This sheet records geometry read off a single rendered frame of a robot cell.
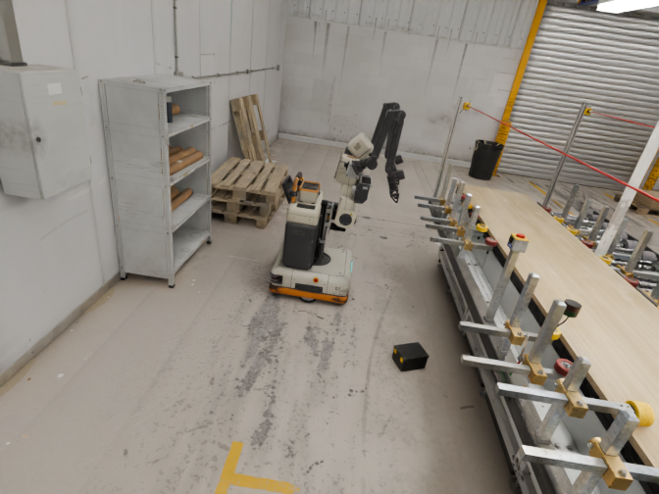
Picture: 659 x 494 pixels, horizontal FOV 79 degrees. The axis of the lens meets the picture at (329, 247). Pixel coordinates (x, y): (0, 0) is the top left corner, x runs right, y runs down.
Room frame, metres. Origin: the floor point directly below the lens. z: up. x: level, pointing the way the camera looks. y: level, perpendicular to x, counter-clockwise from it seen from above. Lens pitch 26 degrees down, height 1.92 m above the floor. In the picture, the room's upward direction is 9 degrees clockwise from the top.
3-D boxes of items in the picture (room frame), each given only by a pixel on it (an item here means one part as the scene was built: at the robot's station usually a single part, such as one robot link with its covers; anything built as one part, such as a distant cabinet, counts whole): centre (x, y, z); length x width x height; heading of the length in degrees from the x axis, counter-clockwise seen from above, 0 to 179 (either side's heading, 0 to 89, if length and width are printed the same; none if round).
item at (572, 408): (1.08, -0.92, 0.95); 0.14 x 0.06 x 0.05; 179
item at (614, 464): (0.83, -0.91, 0.95); 0.14 x 0.06 x 0.05; 179
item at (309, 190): (3.10, 0.23, 0.87); 0.23 x 0.15 x 0.11; 179
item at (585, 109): (3.89, -2.09, 1.25); 0.15 x 0.08 x 1.10; 179
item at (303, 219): (3.10, 0.20, 0.59); 0.55 x 0.34 x 0.83; 179
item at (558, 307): (1.36, -0.92, 0.93); 0.04 x 0.04 x 0.48; 89
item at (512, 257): (1.87, -0.93, 0.93); 0.05 x 0.05 x 0.45; 89
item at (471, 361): (1.32, -0.83, 0.84); 0.43 x 0.03 x 0.04; 89
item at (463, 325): (1.57, -0.88, 0.84); 0.43 x 0.03 x 0.04; 89
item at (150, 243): (3.17, 1.44, 0.78); 0.90 x 0.45 x 1.55; 179
